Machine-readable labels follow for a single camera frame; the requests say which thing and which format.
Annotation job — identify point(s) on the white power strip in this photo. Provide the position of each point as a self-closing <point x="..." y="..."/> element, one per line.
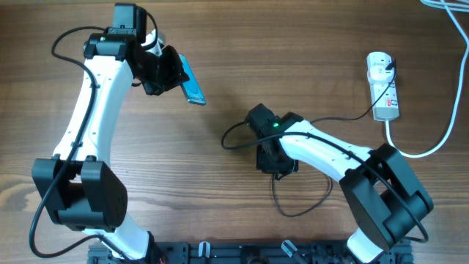
<point x="384" y="99"/>

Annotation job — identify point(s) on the white USB charger plug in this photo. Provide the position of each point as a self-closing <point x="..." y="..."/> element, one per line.
<point x="378" y="74"/>

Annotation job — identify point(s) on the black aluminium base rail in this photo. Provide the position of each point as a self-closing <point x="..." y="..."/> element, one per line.
<point x="315" y="252"/>

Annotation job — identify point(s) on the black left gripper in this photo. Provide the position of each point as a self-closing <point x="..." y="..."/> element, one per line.
<point x="173" y="78"/>

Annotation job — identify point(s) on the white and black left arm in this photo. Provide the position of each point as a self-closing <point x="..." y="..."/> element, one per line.
<point x="76" y="184"/>

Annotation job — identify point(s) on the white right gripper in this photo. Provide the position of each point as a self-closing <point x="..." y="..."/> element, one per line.
<point x="262" y="163"/>

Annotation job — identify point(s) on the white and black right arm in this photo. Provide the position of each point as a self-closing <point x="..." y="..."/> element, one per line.
<point x="384" y="194"/>

